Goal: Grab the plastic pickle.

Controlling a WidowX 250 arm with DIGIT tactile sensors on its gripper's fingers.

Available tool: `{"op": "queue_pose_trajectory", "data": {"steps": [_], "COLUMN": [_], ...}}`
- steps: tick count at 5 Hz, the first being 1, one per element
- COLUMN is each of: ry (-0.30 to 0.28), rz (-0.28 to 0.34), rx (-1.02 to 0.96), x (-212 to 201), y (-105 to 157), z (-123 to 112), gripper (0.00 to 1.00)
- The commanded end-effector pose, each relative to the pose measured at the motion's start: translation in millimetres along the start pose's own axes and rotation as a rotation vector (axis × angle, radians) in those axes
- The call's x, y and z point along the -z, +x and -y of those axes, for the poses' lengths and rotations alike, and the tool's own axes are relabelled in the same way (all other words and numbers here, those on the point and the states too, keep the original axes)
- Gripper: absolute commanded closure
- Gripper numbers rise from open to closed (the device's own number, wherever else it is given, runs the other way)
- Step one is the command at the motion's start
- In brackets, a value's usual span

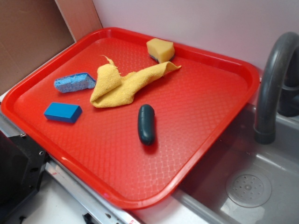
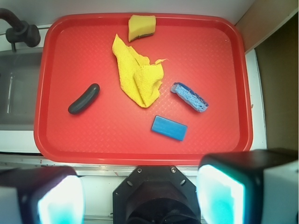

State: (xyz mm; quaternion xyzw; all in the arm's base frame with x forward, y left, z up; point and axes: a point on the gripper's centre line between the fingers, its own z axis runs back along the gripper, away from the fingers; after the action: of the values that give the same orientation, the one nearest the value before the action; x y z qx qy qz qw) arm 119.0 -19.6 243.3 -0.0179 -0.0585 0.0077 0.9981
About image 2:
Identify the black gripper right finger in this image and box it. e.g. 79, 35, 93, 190
196, 148, 299, 224

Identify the dark metal faucet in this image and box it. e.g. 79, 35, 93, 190
0, 8, 41, 52

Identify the grey metal sink basin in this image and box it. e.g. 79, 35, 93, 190
0, 50, 42, 131

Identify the dark green plastic pickle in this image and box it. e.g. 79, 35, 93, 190
68, 83, 100, 115

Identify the yellow sponge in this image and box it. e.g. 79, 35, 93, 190
128, 15, 156, 42

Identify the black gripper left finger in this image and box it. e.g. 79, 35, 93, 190
0, 166, 85, 224

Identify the blue rectangular block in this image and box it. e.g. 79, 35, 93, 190
151, 116, 188, 141

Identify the yellow cloth rag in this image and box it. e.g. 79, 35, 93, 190
112, 35, 165, 108

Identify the blue scrubbing sponge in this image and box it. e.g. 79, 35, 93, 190
170, 82, 209, 113

